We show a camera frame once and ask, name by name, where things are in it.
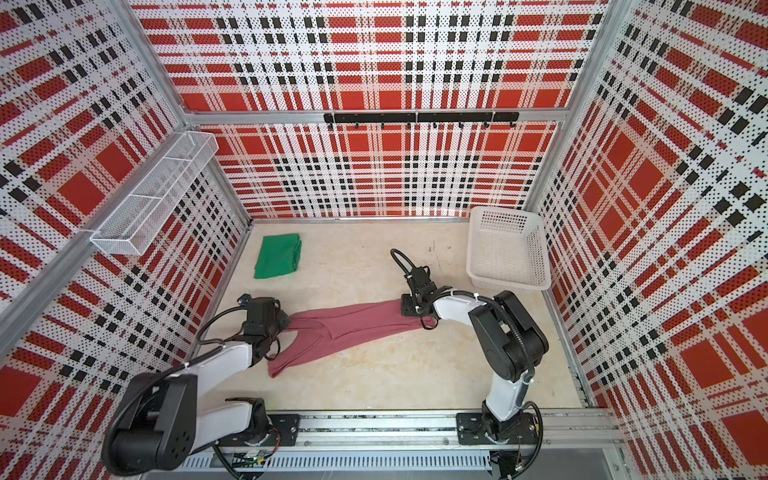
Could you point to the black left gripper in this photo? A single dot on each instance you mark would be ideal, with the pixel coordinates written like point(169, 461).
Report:
point(281, 316)

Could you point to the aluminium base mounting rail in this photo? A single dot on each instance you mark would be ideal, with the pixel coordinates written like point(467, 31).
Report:
point(439, 430)

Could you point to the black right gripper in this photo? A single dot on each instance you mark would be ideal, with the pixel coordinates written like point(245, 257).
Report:
point(407, 308)

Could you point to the black wall hook rail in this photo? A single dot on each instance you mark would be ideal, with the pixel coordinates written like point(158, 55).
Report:
point(357, 119)

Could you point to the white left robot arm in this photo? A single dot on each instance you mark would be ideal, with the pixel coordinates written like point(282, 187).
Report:
point(158, 423)

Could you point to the white perforated plastic basket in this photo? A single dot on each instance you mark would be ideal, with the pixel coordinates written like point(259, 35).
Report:
point(506, 249)

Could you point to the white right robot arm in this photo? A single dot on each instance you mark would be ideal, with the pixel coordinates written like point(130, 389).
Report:
point(511, 341)

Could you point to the maroon tank top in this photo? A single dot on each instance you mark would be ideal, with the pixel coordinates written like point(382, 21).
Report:
point(324, 332)

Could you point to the green tank top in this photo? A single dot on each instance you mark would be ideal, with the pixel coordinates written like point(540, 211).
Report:
point(279, 255)

